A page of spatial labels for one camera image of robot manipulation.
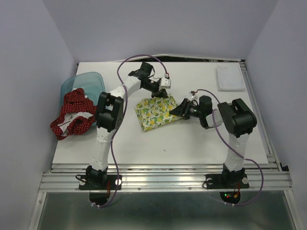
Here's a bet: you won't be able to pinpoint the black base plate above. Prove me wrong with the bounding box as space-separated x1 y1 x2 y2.
202 174 250 190
75 174 122 191

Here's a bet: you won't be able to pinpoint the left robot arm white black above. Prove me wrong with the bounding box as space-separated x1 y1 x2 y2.
85 62 171 189

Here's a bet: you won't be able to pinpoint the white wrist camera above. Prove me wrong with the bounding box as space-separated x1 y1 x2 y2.
160 77 171 89
189 91 198 102

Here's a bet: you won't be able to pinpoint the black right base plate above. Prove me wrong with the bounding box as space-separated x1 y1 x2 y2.
202 174 250 190

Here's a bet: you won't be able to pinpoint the aluminium frame rails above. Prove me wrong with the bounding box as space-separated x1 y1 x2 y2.
30 62 304 230

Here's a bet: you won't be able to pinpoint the folded white skirt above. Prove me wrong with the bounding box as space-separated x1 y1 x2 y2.
215 66 245 92

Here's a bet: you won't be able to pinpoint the red polka dot skirt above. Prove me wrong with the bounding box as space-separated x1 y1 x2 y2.
50 88 97 141

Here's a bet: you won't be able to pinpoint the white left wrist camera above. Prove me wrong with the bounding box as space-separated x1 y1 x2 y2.
160 77 171 89

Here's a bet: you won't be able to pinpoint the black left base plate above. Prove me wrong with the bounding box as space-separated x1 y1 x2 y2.
75 174 122 191

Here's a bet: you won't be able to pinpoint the teal plastic bin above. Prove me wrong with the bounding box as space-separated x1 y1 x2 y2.
60 72 105 106

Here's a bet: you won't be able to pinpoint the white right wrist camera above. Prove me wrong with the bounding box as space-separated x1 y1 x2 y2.
189 91 198 102

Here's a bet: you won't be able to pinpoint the lemon print skirt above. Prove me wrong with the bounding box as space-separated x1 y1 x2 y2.
134 94 182 132

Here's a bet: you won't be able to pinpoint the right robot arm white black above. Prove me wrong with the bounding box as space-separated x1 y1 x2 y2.
169 96 259 187

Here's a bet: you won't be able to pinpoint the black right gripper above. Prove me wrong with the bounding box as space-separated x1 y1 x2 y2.
168 98 203 119

